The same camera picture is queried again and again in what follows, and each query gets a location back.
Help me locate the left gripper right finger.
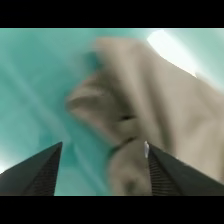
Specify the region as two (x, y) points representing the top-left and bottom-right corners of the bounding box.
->
(147, 142), (224, 197)

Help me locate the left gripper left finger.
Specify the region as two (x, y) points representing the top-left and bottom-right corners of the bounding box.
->
(0, 141), (64, 197)

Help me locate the brown shirt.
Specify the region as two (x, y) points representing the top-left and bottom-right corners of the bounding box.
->
(65, 37), (224, 197)

